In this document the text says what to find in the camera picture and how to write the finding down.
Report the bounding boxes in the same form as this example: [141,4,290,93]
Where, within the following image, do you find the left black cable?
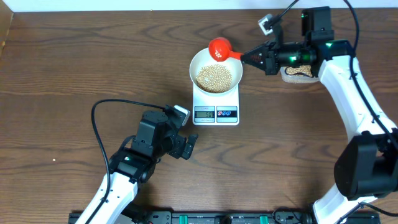
[83,98,165,224]

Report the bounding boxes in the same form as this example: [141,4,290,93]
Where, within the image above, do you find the right black cable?
[273,0,398,147]

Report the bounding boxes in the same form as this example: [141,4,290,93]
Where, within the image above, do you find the red measuring scoop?
[208,37,242,62]

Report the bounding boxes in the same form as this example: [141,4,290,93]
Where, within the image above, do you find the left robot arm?
[76,105,198,224]

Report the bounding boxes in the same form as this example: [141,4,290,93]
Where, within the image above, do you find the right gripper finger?
[241,42,267,59]
[241,57,266,72]

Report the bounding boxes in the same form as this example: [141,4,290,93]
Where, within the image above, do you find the white kitchen scale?
[192,85,239,126]

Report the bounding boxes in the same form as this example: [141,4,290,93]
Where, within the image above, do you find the soybeans in bowl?
[196,64,232,93]

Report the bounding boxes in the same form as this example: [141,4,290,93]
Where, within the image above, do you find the white round bowl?
[189,48,243,91]

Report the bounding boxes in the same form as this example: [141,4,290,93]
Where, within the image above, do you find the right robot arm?
[241,7,397,223]

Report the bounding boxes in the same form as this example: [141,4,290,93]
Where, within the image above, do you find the clear plastic container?
[280,67,319,84]

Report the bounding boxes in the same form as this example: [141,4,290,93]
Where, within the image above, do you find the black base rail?
[68,202,381,224]

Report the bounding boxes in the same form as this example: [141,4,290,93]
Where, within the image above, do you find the black cable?
[273,0,398,147]
[83,98,165,224]

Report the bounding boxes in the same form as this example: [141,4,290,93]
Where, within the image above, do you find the pile of soybeans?
[285,65,313,78]

